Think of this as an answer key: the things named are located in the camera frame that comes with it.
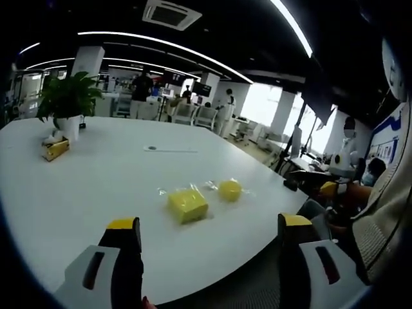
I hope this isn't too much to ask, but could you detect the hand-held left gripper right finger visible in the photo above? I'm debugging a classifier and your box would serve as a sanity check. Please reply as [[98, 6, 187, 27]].
[[277, 212, 371, 309]]

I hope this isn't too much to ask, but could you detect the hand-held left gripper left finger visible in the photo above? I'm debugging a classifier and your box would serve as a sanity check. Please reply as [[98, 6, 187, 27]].
[[53, 217, 144, 309]]

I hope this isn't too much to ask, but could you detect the round yellow silicone block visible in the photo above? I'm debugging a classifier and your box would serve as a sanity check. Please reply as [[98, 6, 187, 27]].
[[218, 179, 243, 203]]

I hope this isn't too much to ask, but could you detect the square yellow silicone block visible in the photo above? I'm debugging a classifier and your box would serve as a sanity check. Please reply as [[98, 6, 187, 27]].
[[167, 189, 210, 225]]

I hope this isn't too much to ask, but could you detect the grey office chair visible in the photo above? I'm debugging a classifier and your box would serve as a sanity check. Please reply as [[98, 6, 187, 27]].
[[296, 198, 333, 241]]

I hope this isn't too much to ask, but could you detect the person's beige knit clothing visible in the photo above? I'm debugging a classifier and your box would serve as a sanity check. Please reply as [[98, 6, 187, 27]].
[[350, 102, 412, 285]]

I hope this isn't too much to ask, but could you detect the clear plastic wrapper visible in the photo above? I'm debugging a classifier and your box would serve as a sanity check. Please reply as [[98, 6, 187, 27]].
[[156, 178, 255, 198]]

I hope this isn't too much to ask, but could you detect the yellow tissue box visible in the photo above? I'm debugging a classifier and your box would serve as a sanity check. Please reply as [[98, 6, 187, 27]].
[[41, 136, 71, 162]]

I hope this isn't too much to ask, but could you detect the white office chair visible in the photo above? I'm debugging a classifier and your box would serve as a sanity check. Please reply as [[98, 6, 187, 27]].
[[171, 102, 198, 126], [194, 106, 219, 130]]

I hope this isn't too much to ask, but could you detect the dark computer monitor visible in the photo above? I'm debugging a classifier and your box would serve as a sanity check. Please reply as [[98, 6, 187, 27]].
[[192, 81, 212, 98]]

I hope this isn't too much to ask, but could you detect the green potted plant white pot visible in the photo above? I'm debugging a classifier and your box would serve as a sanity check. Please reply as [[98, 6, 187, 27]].
[[35, 71, 104, 142]]

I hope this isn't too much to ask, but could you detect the ceiling air conditioner vent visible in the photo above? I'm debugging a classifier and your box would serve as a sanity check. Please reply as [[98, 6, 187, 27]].
[[142, 0, 203, 32]]

